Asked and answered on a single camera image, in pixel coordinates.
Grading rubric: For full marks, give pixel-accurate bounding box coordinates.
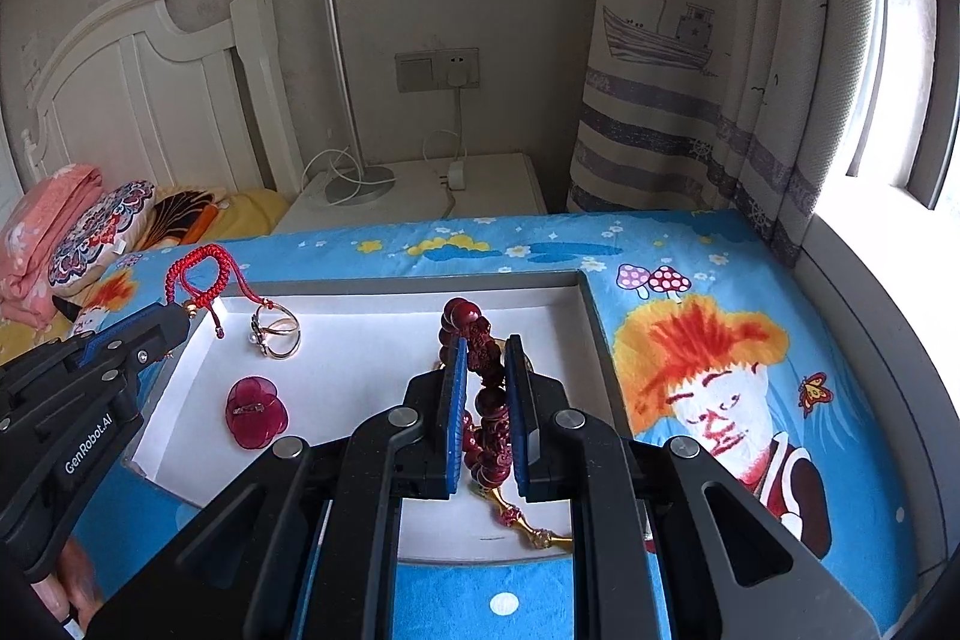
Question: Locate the white wooden headboard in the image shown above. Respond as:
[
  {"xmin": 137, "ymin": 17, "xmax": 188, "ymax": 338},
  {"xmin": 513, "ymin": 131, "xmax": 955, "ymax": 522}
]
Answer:
[{"xmin": 21, "ymin": 0, "xmax": 302, "ymax": 200}]

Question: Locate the red string gold bracelet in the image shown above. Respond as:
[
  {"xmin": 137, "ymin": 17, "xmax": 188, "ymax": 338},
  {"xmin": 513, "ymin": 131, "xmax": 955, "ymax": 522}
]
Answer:
[{"xmin": 163, "ymin": 242, "xmax": 275, "ymax": 339}]

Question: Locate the sailboat print curtain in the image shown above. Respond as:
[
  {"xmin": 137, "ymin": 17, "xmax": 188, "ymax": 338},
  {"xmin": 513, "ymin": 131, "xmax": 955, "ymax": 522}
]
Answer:
[{"xmin": 568, "ymin": 0, "xmax": 877, "ymax": 265}]

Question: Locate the yellow bed sheet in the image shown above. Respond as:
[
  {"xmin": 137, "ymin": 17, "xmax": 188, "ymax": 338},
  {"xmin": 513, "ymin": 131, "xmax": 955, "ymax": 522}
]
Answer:
[{"xmin": 2, "ymin": 188, "xmax": 290, "ymax": 362}]

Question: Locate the white nightstand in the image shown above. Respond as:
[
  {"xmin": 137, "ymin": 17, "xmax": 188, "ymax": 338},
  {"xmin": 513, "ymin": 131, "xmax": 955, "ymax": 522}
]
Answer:
[{"xmin": 274, "ymin": 152, "xmax": 547, "ymax": 234}]

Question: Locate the grey window sill ledge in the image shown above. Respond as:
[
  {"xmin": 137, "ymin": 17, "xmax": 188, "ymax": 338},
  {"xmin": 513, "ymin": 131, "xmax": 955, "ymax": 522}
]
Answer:
[{"xmin": 794, "ymin": 218, "xmax": 958, "ymax": 594}]

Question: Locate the person's left hand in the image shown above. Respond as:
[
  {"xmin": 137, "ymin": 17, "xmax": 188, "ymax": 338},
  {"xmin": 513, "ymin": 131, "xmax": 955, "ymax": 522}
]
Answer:
[{"xmin": 32, "ymin": 537, "xmax": 104, "ymax": 632}]

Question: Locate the patterned pillow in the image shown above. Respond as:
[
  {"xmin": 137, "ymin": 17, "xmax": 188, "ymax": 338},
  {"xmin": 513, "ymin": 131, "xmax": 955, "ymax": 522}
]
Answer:
[{"xmin": 47, "ymin": 181, "xmax": 156, "ymax": 299}]

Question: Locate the wall socket plate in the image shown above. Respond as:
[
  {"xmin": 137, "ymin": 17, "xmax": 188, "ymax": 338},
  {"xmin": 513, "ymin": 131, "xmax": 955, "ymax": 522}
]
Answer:
[{"xmin": 394, "ymin": 47, "xmax": 480, "ymax": 92}]

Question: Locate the rose gold ring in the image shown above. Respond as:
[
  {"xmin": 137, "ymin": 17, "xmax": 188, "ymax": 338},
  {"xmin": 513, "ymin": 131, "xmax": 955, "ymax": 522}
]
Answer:
[{"xmin": 248, "ymin": 300, "xmax": 303, "ymax": 361}]

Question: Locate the blue cartoon bed sheet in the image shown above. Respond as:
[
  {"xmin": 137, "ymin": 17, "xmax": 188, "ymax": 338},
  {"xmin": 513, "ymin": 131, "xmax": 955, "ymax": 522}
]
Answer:
[{"xmin": 78, "ymin": 213, "xmax": 919, "ymax": 638}]

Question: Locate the red bead bracelet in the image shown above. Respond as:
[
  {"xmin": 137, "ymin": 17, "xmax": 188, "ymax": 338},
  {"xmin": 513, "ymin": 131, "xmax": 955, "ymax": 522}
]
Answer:
[{"xmin": 436, "ymin": 295, "xmax": 520, "ymax": 491}]

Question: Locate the red flower brooch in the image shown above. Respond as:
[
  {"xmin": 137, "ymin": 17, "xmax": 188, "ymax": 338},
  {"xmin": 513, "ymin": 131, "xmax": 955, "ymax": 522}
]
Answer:
[{"xmin": 224, "ymin": 375, "xmax": 288, "ymax": 450}]

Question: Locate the pink folded blanket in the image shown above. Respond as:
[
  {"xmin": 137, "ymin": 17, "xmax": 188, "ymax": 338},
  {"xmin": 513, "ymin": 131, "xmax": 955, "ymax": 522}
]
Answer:
[{"xmin": 2, "ymin": 164, "xmax": 103, "ymax": 330}]

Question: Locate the gold bamboo bangle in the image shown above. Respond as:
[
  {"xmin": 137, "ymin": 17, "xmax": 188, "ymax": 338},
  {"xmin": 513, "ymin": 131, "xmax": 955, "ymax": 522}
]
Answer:
[{"xmin": 472, "ymin": 484, "xmax": 574, "ymax": 552}]

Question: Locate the silver lamp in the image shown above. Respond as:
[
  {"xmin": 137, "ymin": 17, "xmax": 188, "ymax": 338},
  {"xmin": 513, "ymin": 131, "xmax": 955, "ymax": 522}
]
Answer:
[{"xmin": 324, "ymin": 0, "xmax": 395, "ymax": 206}]

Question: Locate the grey cardboard tray box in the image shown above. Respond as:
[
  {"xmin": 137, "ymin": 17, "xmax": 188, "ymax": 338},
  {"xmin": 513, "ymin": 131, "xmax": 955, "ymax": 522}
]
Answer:
[{"xmin": 122, "ymin": 268, "xmax": 632, "ymax": 566}]

